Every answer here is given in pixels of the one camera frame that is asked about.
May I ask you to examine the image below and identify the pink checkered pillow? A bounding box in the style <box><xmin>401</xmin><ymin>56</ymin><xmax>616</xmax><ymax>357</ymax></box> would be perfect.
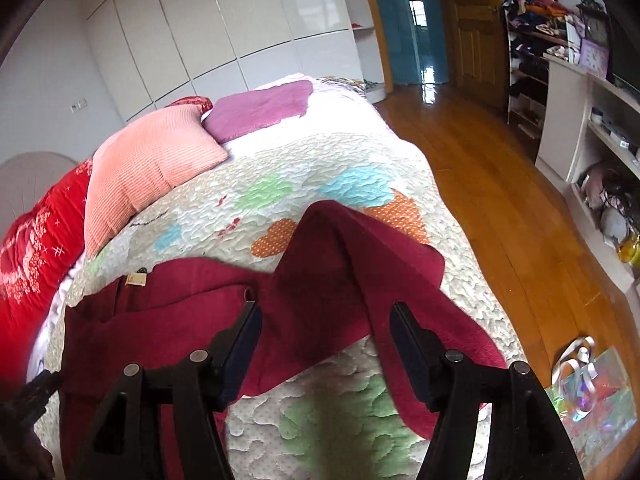
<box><xmin>84</xmin><ymin>104</ymin><xmax>228</xmax><ymax>258</ymax></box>

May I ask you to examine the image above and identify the magenta pillow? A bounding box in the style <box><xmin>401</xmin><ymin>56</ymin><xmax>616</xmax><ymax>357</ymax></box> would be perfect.
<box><xmin>202</xmin><ymin>80</ymin><xmax>314</xmax><ymax>144</ymax></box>

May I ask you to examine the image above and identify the pile of clothes on shelf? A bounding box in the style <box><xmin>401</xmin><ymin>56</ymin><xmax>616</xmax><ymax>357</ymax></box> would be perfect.
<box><xmin>501</xmin><ymin>0</ymin><xmax>572</xmax><ymax>28</ymax></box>

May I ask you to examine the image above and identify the iridescent gift bag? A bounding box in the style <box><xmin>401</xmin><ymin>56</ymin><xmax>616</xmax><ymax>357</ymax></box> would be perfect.
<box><xmin>546</xmin><ymin>336</ymin><xmax>637</xmax><ymax>474</ymax></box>

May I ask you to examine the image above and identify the dark red long-sleeve garment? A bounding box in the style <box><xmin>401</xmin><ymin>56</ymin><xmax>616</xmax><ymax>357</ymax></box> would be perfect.
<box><xmin>60</xmin><ymin>200</ymin><xmax>506</xmax><ymax>468</ymax></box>

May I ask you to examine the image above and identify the white shelving unit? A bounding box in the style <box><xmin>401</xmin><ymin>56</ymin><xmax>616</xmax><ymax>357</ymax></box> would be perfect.
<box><xmin>506</xmin><ymin>26</ymin><xmax>639</xmax><ymax>294</ymax></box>

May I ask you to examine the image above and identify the red floral quilted comforter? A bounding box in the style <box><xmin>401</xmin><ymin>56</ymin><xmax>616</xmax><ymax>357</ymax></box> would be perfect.
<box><xmin>0</xmin><ymin>95</ymin><xmax>215</xmax><ymax>396</ymax></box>

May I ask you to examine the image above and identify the wall light switch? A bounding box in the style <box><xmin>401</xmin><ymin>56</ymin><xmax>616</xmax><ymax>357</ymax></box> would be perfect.
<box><xmin>70</xmin><ymin>99</ymin><xmax>88</xmax><ymax>114</ymax></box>

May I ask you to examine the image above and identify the white round headboard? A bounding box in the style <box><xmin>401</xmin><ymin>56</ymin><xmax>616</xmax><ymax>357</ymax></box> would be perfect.
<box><xmin>0</xmin><ymin>152</ymin><xmax>78</xmax><ymax>237</ymax></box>

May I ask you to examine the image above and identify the purple square clock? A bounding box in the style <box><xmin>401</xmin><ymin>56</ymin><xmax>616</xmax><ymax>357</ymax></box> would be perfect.
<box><xmin>579</xmin><ymin>39</ymin><xmax>608</xmax><ymax>79</ymax></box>

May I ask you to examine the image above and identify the black monitor screen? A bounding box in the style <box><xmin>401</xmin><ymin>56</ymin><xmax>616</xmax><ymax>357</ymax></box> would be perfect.
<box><xmin>608</xmin><ymin>14</ymin><xmax>639</xmax><ymax>98</ymax></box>

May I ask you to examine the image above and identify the round alarm clock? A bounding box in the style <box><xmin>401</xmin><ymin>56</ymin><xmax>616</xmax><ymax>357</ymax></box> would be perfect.
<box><xmin>577</xmin><ymin>0</ymin><xmax>608</xmax><ymax>47</ymax></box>

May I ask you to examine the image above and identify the person's left hand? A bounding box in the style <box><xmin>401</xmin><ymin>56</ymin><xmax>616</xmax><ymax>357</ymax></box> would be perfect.
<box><xmin>1</xmin><ymin>413</ymin><xmax>55</xmax><ymax>479</ymax></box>

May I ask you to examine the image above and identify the wooden door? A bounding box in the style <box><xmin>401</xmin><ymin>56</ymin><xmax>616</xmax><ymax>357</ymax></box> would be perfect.
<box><xmin>440</xmin><ymin>0</ymin><xmax>506</xmax><ymax>112</ymax></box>

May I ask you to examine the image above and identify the white glossy wardrobe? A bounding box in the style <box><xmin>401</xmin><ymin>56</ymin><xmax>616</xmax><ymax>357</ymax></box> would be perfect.
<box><xmin>79</xmin><ymin>0</ymin><xmax>390</xmax><ymax>122</ymax></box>

